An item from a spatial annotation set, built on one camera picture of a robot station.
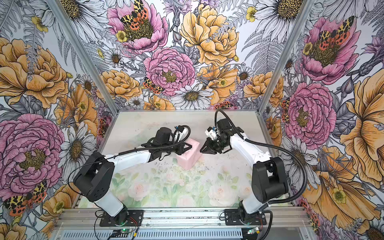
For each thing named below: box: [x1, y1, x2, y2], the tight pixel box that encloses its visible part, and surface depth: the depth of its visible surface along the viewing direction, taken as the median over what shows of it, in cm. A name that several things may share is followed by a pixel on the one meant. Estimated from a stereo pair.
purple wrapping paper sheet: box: [176, 138, 202, 170], surface depth 86 cm
